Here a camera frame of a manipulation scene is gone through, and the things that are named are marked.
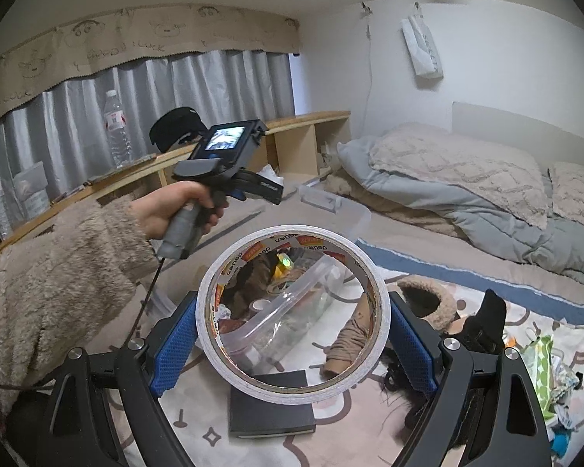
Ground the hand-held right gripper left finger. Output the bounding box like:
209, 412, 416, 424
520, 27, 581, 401
49, 291, 199, 467

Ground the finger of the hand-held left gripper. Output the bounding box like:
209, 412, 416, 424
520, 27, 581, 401
243, 171, 287, 205

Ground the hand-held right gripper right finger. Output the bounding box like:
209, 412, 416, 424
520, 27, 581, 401
388, 291, 553, 467

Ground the white tape roll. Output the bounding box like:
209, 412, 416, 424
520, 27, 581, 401
195, 224, 392, 404

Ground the clear plastic storage container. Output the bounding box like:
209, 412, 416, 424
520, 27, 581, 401
202, 182, 371, 370

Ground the person's left forearm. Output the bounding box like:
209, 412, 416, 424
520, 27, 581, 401
0, 195, 159, 414

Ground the person's left hand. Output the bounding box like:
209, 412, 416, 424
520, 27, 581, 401
129, 181, 229, 241

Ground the black cap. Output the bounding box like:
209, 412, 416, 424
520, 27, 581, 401
149, 106, 210, 154

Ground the grey curtain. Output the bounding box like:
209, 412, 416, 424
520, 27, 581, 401
0, 49, 295, 234

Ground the printed blanket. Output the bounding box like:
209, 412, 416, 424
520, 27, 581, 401
92, 237, 584, 467

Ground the wooden shelf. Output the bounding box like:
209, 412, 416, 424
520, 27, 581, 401
0, 111, 351, 263

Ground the flat black box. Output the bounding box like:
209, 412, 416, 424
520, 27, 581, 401
229, 370, 317, 439

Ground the green snack bag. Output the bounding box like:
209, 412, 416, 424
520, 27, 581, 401
513, 333, 565, 419

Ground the beige plush blanket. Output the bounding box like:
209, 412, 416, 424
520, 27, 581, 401
324, 175, 468, 239

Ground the grey duvet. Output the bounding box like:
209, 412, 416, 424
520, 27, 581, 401
337, 136, 584, 295

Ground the beige printed curtain valance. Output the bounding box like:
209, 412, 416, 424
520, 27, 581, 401
0, 7, 303, 134

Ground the beige textured pillow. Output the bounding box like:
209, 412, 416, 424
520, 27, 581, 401
370, 121, 551, 229
547, 160, 584, 222

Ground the clear plastic jug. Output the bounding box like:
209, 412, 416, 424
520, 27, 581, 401
14, 162, 49, 217

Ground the white hanging bag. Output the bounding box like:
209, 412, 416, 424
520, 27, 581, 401
401, 14, 443, 79

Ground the white headboard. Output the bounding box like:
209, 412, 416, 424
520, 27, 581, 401
452, 101, 584, 176

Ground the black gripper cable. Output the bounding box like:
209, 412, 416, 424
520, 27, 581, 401
0, 255, 165, 392

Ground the hanging wall cord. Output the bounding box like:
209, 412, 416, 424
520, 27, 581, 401
357, 0, 375, 122

